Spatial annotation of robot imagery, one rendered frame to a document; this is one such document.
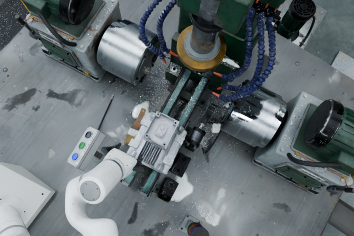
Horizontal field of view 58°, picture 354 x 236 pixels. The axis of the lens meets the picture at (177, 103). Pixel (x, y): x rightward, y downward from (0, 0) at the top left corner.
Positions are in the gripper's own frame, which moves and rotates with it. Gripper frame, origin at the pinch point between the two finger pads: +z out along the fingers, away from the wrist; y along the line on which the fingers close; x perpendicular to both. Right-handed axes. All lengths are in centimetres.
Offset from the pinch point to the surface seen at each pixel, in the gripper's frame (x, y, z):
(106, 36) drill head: 32, -33, 22
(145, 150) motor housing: -0.5, 3.9, 9.7
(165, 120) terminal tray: 12.8, 5.3, 14.8
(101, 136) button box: -4.7, -15.4, 11.0
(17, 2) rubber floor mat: 4, -160, 136
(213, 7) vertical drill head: 58, 8, -20
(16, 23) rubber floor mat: -10, -150, 128
